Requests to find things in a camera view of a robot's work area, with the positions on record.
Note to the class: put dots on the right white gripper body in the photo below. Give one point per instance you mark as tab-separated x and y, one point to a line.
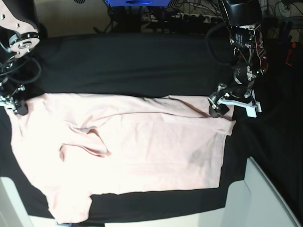
9	98

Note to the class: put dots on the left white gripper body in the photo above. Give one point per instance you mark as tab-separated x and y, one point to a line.
241	95

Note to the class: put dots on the pink T-shirt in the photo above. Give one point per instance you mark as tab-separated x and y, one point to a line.
72	146

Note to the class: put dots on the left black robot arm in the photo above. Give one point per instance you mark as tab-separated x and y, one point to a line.
242	18

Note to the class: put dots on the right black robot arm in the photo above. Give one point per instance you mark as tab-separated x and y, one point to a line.
19	35

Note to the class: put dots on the black table cloth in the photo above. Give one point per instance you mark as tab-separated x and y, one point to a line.
159	65

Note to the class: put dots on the red clamp right edge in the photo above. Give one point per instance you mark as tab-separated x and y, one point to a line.
290	54

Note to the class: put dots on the white power strip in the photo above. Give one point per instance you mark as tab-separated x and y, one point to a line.
212	19

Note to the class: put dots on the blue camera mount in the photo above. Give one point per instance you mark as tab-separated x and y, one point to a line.
124	3

